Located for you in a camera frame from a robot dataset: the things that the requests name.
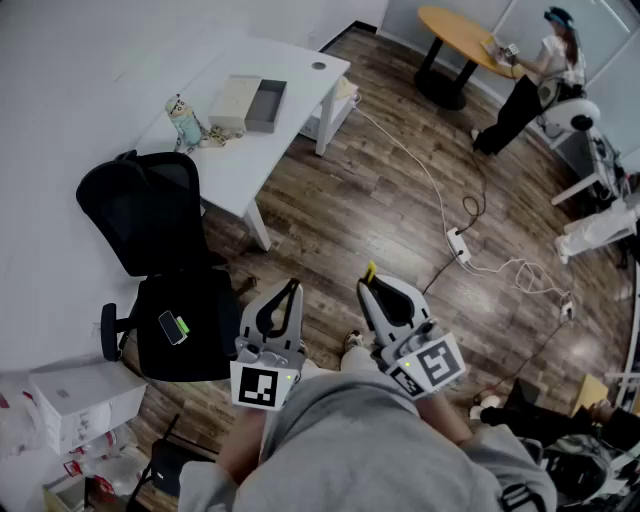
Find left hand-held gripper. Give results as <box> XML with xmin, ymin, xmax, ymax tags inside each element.
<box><xmin>229</xmin><ymin>277</ymin><xmax>307</xmax><ymax>412</ymax></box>

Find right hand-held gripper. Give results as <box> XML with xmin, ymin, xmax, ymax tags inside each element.
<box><xmin>356</xmin><ymin>274</ymin><xmax>467</xmax><ymax>401</ymax></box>

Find beige storage box with drawer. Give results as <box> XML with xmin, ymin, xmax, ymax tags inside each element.
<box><xmin>208</xmin><ymin>74</ymin><xmax>289</xmax><ymax>134</ymax></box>

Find person's left forearm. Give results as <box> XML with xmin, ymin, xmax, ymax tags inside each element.
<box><xmin>218</xmin><ymin>405</ymin><xmax>272</xmax><ymax>485</ymax></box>

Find person's right forearm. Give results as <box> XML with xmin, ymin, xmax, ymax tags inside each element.
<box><xmin>414</xmin><ymin>393</ymin><xmax>474</xmax><ymax>447</ymax></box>

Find white cardboard box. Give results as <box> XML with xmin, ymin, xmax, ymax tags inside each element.
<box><xmin>27</xmin><ymin>359</ymin><xmax>149</xmax><ymax>456</ymax></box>

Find person's left leg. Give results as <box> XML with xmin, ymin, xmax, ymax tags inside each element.
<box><xmin>298</xmin><ymin>339</ymin><xmax>332</xmax><ymax>384</ymax></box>

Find person's leg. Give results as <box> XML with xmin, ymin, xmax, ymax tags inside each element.
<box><xmin>298</xmin><ymin>339</ymin><xmax>332</xmax><ymax>384</ymax></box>
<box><xmin>339</xmin><ymin>329</ymin><xmax>382</xmax><ymax>374</ymax></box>

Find person's right leg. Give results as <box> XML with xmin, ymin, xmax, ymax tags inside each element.
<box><xmin>339</xmin><ymin>329</ymin><xmax>382</xmax><ymax>374</ymax></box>

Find white power strip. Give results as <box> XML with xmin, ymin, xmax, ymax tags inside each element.
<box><xmin>446</xmin><ymin>227</ymin><xmax>473</xmax><ymax>265</ymax></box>

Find person's grey sweatshirt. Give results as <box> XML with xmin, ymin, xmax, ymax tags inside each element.
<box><xmin>177</xmin><ymin>369</ymin><xmax>559</xmax><ymax>512</ymax></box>

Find white desk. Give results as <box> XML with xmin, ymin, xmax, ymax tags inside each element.
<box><xmin>134</xmin><ymin>37</ymin><xmax>352</xmax><ymax>251</ymax></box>

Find black office chair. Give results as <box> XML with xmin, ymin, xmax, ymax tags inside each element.
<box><xmin>75</xmin><ymin>149</ymin><xmax>244</xmax><ymax>384</ymax></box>

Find black metal rack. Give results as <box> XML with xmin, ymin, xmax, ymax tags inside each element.
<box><xmin>127</xmin><ymin>413</ymin><xmax>219</xmax><ymax>512</ymax></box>

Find cartoon plush doll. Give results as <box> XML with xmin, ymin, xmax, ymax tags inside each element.
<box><xmin>165</xmin><ymin>93</ymin><xmax>204</xmax><ymax>149</ymax></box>

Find beige cloth bundle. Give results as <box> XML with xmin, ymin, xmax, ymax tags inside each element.
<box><xmin>333</xmin><ymin>75</ymin><xmax>360</xmax><ymax>101</ymax></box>

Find pile of plastic bags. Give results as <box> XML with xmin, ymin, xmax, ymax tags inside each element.
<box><xmin>0</xmin><ymin>374</ymin><xmax>146</xmax><ymax>504</ymax></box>

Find round wooden table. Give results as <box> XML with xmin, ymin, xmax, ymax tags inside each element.
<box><xmin>413</xmin><ymin>5</ymin><xmax>526</xmax><ymax>112</ymax></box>

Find tangled white cable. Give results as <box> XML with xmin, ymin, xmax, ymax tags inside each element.
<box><xmin>467</xmin><ymin>257</ymin><xmax>574</xmax><ymax>302</ymax></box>

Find black cable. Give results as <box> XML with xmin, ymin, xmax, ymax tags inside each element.
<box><xmin>460</xmin><ymin>153</ymin><xmax>489</xmax><ymax>236</ymax></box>

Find long white cable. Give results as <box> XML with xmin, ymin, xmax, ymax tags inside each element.
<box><xmin>352</xmin><ymin>99</ymin><xmax>454</xmax><ymax>236</ymax></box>

